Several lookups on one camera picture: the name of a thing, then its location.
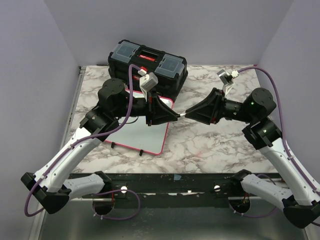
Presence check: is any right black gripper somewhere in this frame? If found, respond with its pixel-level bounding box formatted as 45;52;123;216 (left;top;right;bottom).
184;88;255;125

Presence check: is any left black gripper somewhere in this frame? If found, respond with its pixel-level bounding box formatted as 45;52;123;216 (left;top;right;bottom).
114;88;179;126

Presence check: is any pink framed whiteboard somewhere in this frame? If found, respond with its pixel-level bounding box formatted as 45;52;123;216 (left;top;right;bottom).
103;87;174;156

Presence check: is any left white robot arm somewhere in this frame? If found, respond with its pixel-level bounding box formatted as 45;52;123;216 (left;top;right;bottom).
21;78;179;217

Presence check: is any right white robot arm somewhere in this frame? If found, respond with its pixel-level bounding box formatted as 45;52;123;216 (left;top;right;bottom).
185;87;320;229

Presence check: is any black plastic toolbox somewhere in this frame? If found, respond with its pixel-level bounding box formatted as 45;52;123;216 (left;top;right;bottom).
108;39;188;101

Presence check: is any blue tape piece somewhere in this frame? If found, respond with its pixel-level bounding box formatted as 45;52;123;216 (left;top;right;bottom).
173;174;182;181

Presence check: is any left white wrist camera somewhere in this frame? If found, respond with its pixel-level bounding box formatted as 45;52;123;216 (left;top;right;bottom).
137;67;159;101

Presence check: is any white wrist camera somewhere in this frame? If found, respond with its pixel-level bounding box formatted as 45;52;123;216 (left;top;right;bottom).
137;67;159;101
217;70;239;96

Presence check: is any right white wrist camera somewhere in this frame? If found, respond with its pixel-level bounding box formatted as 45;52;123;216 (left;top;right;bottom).
217;70;239;96

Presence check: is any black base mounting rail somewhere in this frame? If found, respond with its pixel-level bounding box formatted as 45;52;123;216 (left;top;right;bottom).
82;172;286;209

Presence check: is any aluminium frame rail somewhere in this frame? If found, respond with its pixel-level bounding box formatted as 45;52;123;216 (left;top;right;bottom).
58;65;87;153

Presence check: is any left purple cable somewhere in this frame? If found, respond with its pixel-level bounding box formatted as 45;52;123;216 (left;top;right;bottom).
23;64;141;221

